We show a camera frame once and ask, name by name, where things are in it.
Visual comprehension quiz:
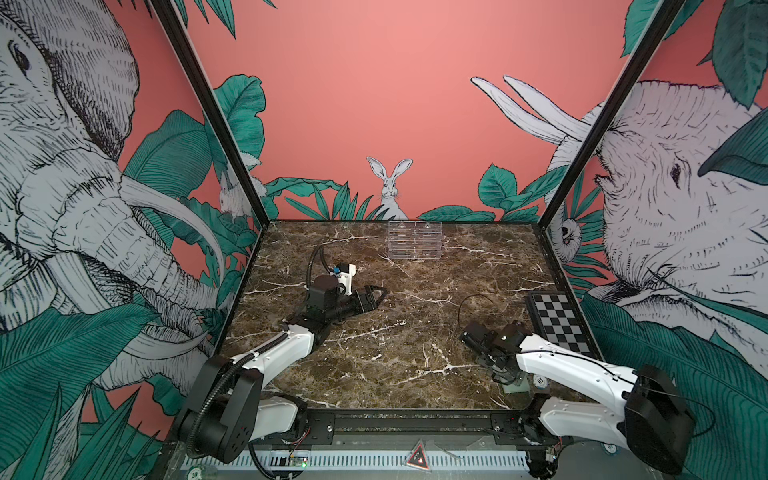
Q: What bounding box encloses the red warning triangle sticker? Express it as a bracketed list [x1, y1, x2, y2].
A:
[404, 441, 431, 471]

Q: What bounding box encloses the black frame post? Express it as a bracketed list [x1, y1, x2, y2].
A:
[151, 0, 270, 230]
[537, 0, 685, 229]

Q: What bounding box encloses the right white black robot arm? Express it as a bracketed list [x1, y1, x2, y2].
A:
[459, 322, 696, 479]

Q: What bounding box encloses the clear plastic organizer box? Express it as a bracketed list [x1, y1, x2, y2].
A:
[386, 220, 443, 260]

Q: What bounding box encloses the white slotted cable duct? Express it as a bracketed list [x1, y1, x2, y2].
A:
[179, 449, 529, 472]

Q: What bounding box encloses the black white checkerboard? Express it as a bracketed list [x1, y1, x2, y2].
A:
[526, 291, 602, 360]

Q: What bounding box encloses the right black frame post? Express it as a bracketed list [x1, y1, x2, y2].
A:
[537, 0, 685, 229]

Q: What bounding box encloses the small white round disc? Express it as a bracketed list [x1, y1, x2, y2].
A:
[533, 375, 548, 389]

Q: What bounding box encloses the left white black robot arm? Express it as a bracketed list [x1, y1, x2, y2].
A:
[171, 274, 389, 463]

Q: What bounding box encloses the black mounting rail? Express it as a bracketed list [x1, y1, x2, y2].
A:
[255, 408, 561, 450]

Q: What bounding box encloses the left black frame post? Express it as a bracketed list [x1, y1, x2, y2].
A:
[151, 0, 270, 230]

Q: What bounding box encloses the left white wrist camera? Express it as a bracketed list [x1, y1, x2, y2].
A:
[333, 263, 356, 296]

